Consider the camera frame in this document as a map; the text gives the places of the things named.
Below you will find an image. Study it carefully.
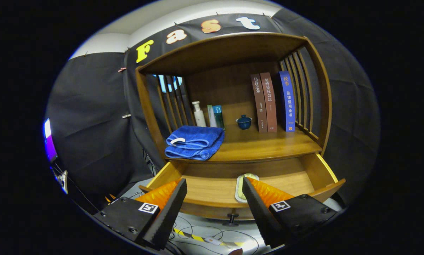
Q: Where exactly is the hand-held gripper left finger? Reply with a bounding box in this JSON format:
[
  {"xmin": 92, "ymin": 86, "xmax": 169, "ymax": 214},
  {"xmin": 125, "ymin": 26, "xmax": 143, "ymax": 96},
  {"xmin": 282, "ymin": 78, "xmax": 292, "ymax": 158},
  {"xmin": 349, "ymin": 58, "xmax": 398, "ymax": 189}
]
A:
[{"xmin": 93, "ymin": 178, "xmax": 188, "ymax": 250}]

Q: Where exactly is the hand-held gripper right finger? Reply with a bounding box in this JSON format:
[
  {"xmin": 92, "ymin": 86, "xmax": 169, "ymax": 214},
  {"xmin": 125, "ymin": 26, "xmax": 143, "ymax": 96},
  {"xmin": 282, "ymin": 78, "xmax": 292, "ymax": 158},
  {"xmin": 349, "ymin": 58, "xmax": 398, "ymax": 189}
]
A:
[{"xmin": 242, "ymin": 176, "xmax": 340, "ymax": 248}]

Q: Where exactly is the wooden drawer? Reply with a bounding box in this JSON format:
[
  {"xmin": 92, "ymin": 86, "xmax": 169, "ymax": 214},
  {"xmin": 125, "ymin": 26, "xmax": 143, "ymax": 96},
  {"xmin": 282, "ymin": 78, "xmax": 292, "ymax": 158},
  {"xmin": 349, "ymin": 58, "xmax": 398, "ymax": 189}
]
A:
[{"xmin": 138, "ymin": 153, "xmax": 347, "ymax": 227}]

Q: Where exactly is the wooden countertop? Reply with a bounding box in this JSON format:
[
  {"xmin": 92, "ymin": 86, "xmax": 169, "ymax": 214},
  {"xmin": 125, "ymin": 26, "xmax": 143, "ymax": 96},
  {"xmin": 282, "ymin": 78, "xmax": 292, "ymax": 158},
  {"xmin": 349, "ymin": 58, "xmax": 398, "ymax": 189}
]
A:
[{"xmin": 164, "ymin": 124, "xmax": 323, "ymax": 164}]

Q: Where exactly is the wooden cabinet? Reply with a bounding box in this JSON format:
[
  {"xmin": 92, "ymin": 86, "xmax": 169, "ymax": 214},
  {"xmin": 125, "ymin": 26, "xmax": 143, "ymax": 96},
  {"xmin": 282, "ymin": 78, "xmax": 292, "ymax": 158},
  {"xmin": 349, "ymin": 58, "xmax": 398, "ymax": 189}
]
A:
[{"xmin": 135, "ymin": 32, "xmax": 347, "ymax": 227}]

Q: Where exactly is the yellow and black striped tape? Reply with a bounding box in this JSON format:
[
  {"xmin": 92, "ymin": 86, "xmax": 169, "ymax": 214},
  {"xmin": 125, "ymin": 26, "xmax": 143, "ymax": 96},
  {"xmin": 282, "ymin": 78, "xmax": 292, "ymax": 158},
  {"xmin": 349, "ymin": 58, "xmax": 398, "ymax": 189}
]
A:
[{"xmin": 173, "ymin": 228, "xmax": 246, "ymax": 247}]

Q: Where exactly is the blue towel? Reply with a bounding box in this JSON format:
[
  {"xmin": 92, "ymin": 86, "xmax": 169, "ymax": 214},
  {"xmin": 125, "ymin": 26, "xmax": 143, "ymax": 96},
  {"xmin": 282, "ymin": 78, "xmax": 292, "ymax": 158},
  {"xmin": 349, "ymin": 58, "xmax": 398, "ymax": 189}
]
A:
[{"xmin": 164, "ymin": 125, "xmax": 225, "ymax": 161}]

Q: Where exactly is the blue lidded cup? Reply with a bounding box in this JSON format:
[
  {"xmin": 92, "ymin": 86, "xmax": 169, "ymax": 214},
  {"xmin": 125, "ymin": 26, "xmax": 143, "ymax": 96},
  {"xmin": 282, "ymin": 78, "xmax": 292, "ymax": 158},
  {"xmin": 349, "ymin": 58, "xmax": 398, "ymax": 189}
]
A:
[{"xmin": 236, "ymin": 114, "xmax": 252, "ymax": 130}]

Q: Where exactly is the white pump bottle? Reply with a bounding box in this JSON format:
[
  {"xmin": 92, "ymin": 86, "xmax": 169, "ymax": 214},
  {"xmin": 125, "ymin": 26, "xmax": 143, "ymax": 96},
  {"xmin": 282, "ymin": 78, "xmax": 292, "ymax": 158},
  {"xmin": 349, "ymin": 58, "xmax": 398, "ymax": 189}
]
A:
[{"xmin": 192, "ymin": 101, "xmax": 207, "ymax": 128}]

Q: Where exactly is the dark brown book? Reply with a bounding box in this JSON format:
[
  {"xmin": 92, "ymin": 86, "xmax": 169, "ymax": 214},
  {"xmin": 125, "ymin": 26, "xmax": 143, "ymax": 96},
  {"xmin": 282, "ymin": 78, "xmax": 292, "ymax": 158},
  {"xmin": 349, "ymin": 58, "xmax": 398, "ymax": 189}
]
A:
[{"xmin": 250, "ymin": 74, "xmax": 268, "ymax": 133}]

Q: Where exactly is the reddish brown book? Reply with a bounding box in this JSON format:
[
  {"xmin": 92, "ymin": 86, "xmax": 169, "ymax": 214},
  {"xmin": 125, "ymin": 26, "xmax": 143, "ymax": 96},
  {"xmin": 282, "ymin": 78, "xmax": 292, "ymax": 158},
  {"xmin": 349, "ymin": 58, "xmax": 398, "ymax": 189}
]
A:
[{"xmin": 260, "ymin": 72, "xmax": 277, "ymax": 133}]

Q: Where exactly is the blue book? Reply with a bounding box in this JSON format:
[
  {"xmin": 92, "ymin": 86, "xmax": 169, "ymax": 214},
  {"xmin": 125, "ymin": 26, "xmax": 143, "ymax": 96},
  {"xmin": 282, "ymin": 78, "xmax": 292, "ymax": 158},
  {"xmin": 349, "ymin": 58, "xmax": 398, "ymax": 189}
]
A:
[{"xmin": 278, "ymin": 71, "xmax": 296, "ymax": 132}]

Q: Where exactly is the black backdrop cloth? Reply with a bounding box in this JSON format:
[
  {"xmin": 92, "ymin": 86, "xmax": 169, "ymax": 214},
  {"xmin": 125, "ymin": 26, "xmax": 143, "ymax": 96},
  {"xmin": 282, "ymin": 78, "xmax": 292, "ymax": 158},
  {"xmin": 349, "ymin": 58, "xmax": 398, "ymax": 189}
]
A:
[{"xmin": 45, "ymin": 7, "xmax": 381, "ymax": 213}]

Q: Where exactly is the lit screen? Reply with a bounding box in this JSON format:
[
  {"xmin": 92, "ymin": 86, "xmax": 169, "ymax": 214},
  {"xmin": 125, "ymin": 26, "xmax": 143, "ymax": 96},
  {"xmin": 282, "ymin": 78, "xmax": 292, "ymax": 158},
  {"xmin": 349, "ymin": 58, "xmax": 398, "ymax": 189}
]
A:
[{"xmin": 43, "ymin": 118, "xmax": 58, "ymax": 163}]

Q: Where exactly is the thin black cable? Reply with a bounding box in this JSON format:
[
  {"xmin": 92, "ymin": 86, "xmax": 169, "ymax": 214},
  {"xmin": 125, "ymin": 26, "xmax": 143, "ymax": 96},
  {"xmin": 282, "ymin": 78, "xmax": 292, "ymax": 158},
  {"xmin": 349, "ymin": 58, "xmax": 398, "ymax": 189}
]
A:
[{"xmin": 169, "ymin": 214, "xmax": 260, "ymax": 255}]

